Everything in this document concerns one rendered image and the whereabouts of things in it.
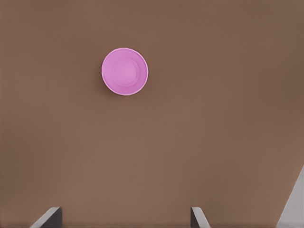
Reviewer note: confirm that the pink bowl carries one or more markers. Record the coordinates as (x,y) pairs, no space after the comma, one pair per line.
(125,71)

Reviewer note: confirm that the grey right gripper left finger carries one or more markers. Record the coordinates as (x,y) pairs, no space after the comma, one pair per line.
(48,218)

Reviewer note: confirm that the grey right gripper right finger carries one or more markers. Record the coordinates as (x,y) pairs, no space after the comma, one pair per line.
(199,218)

